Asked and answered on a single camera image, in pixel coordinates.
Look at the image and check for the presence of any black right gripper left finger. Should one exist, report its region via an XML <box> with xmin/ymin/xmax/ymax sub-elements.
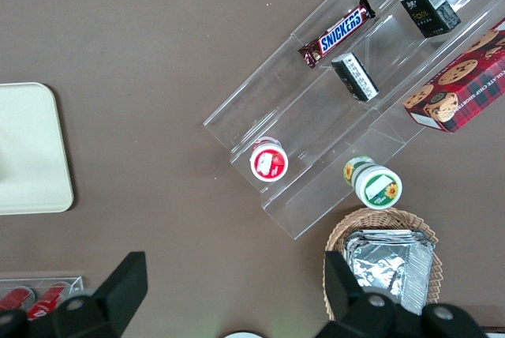
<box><xmin>27</xmin><ymin>250</ymin><xmax>149</xmax><ymax>338</ymax></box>

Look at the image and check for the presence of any clear acrylic bottle rack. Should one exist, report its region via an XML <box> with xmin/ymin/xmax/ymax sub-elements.
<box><xmin>0</xmin><ymin>274</ymin><xmax>86</xmax><ymax>321</ymax></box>

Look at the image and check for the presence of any beige plastic tray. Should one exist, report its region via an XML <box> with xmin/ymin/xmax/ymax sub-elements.
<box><xmin>0</xmin><ymin>81</ymin><xmax>75</xmax><ymax>216</ymax></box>

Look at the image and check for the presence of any small black carton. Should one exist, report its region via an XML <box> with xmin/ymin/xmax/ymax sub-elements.
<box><xmin>399</xmin><ymin>0</ymin><xmax>462</xmax><ymax>39</ymax></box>
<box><xmin>330</xmin><ymin>52</ymin><xmax>380</xmax><ymax>103</ymax></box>

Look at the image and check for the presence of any red tartan cookie box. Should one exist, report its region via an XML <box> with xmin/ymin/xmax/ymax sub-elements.
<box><xmin>402</xmin><ymin>17</ymin><xmax>505</xmax><ymax>133</ymax></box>

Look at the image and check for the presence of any silver foil tray stack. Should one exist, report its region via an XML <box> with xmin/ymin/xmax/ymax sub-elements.
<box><xmin>342</xmin><ymin>229</ymin><xmax>436</xmax><ymax>317</ymax></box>

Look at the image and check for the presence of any green lid yogurt cup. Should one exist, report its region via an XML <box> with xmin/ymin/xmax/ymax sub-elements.
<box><xmin>342</xmin><ymin>155</ymin><xmax>403</xmax><ymax>210</ymax></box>

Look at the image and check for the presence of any Snickers chocolate bar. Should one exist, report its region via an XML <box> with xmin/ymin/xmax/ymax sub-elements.
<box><xmin>297</xmin><ymin>0</ymin><xmax>376</xmax><ymax>69</ymax></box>

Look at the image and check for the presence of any light tan wicker basket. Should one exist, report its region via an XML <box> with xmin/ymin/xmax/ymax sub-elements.
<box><xmin>324</xmin><ymin>207</ymin><xmax>443</xmax><ymax>321</ymax></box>

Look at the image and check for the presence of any red cola bottle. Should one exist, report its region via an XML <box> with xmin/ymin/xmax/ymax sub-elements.
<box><xmin>0</xmin><ymin>286</ymin><xmax>36</xmax><ymax>314</ymax></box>
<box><xmin>27</xmin><ymin>281</ymin><xmax>76</xmax><ymax>321</ymax></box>

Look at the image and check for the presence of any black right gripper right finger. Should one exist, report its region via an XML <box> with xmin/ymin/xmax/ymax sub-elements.
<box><xmin>319</xmin><ymin>250</ymin><xmax>424</xmax><ymax>338</ymax></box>

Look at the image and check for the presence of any clear acrylic stepped shelf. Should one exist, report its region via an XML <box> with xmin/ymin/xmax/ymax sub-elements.
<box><xmin>203</xmin><ymin>0</ymin><xmax>505</xmax><ymax>241</ymax></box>

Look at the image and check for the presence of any red lid yogurt cup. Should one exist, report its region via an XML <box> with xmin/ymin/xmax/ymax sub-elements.
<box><xmin>249</xmin><ymin>136</ymin><xmax>290</xmax><ymax>183</ymax></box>

